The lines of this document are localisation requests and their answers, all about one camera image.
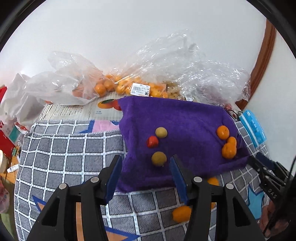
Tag purple towel covered tray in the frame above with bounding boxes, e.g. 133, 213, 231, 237
117, 96, 249, 192

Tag green longan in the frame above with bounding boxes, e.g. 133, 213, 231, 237
155, 127, 168, 138
151, 151, 167, 167

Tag black glasses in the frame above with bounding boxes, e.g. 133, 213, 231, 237
226, 109, 243, 121

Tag grey checked tablecloth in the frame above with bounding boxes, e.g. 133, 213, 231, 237
14, 120, 269, 240

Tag oval orange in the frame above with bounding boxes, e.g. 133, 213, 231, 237
227, 137, 237, 146

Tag large orange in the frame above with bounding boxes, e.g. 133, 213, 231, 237
221, 143, 237, 159
216, 125, 230, 140

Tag blue tissue pack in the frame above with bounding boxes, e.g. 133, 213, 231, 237
239, 109, 267, 148

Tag clear bag left oranges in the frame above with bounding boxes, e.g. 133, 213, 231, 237
24, 51, 107, 105

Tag red cherry tomato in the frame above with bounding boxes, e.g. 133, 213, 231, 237
147, 136, 159, 149

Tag brown wooden door frame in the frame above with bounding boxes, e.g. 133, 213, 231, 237
249, 20, 276, 99

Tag red paper bag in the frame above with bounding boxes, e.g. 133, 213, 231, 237
0, 85, 22, 160

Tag clear bag of oranges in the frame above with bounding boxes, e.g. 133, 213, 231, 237
92, 29, 201, 98

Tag person's right hand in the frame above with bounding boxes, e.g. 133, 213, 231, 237
258, 200, 289, 240

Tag white plastic bag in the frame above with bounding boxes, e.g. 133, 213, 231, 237
1, 74, 46, 130

